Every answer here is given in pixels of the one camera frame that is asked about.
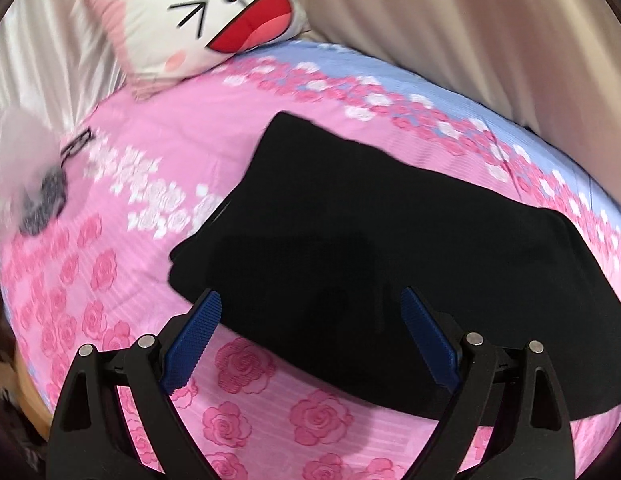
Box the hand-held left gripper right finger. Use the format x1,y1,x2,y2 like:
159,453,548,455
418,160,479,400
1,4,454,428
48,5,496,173
399,286,574,480

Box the clear plastic bag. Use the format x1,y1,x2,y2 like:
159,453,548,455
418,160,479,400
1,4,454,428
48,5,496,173
0,107,94,237

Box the wooden bed frame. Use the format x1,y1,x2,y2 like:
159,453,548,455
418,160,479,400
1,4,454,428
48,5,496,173
13,355,54,442

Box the pink floral bedsheet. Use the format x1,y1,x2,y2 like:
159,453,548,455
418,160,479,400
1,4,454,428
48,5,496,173
0,40,621,480

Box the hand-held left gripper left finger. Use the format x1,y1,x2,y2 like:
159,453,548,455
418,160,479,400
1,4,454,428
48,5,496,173
49,288,222,480

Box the beige curtain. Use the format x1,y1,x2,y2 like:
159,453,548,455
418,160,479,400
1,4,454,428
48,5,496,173
270,0,621,171

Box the cat face pillow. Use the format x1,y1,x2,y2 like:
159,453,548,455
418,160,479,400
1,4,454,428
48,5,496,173
75,0,307,101

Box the black pants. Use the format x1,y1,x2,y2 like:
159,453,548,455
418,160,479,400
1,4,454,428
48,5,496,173
169,111,621,418

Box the white satin curtain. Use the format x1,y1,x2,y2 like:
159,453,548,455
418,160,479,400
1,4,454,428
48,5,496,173
0,0,128,161

